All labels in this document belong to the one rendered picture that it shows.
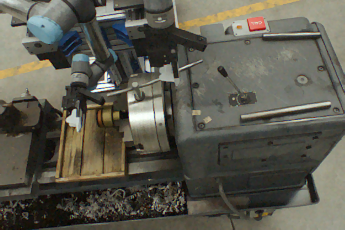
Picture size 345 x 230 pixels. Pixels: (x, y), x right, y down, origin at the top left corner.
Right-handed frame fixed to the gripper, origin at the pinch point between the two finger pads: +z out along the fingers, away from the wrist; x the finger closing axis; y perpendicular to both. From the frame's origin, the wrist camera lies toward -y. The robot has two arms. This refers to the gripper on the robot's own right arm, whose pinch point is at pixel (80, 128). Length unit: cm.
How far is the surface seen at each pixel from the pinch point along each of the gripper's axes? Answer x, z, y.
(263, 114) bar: 22, 12, -66
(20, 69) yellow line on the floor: -115, -120, 103
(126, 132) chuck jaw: 4.4, 5.7, -19.5
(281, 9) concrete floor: -109, -152, -138
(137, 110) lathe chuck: 15.3, 2.6, -25.4
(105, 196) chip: -50, 15, 3
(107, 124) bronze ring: 2.1, 0.2, -11.5
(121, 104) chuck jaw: 5.9, -5.8, -17.6
